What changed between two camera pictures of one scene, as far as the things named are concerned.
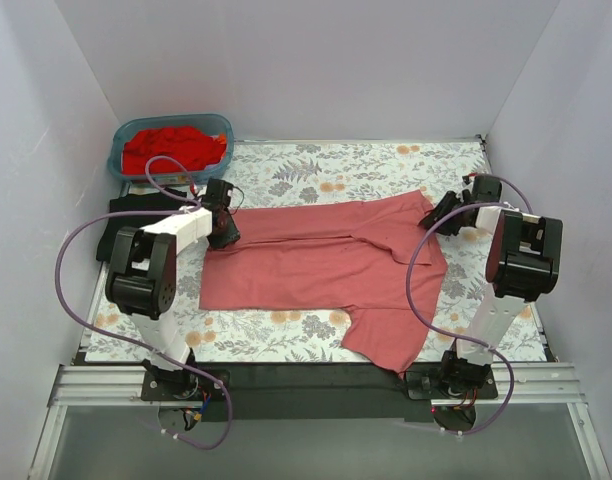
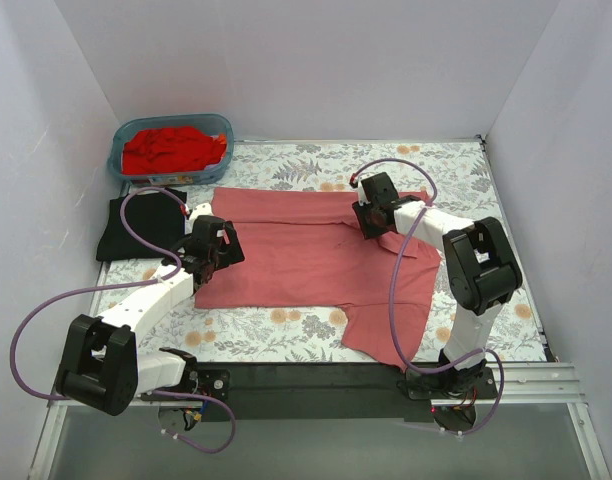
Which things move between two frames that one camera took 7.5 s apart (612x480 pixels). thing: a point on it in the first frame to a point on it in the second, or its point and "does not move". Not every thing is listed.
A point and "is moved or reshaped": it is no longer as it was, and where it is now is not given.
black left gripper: x=226 y=235 to x=231 y=245
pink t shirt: x=378 y=259 is moved or reshaped
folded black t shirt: x=136 y=202 does not move
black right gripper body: x=447 y=212 to x=364 y=220
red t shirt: x=197 y=149 does not move
